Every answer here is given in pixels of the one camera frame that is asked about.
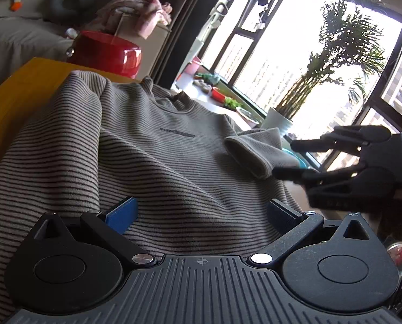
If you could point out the pink plastic bucket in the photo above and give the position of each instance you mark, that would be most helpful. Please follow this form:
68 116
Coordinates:
193 66

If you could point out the grey neck pillow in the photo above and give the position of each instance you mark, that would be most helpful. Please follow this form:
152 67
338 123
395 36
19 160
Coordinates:
68 10

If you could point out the pink clothes pile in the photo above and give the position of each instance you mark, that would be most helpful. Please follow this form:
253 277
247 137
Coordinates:
147 13

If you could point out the beige cardboard box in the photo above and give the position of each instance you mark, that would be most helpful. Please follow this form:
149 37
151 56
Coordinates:
150 47

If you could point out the dark brown curtain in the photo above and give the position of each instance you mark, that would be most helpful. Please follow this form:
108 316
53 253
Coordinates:
187 26

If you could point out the green palm plant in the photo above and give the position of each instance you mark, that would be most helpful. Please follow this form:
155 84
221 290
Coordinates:
349 38

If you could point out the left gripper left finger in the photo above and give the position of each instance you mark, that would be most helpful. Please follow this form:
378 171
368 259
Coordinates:
92 238

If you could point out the white ribbed plant pot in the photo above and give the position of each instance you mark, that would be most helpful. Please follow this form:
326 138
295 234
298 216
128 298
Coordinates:
274 119

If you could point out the striped grey sweater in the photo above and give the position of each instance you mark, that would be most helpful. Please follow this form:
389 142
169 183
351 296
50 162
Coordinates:
201 184

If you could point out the grey covered sofa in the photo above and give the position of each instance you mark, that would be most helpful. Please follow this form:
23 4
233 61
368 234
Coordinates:
29 33

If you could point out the green leafy seedling tray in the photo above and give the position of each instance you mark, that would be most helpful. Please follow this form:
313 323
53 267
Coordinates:
231 103

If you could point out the white bowl planter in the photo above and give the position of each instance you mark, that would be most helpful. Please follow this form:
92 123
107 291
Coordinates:
247 116

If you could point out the red basin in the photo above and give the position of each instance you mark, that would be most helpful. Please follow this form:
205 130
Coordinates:
217 95

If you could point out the white exercise machine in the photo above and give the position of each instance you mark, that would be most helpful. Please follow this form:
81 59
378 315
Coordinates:
217 13

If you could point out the blue plastic basin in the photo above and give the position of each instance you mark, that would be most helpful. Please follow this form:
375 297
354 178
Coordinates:
301 162

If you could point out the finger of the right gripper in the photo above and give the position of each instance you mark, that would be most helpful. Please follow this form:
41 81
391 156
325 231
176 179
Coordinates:
342 180
348 139

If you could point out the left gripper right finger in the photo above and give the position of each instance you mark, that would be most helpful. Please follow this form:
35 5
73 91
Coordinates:
307 238

